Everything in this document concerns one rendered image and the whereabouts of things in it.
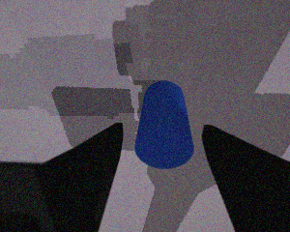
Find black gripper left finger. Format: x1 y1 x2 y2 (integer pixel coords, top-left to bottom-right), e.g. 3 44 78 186
0 123 124 232

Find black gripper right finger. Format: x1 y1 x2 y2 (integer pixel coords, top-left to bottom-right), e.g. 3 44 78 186
202 125 290 232

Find blue marker cap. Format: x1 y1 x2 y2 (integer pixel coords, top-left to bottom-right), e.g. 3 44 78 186
134 81 194 169

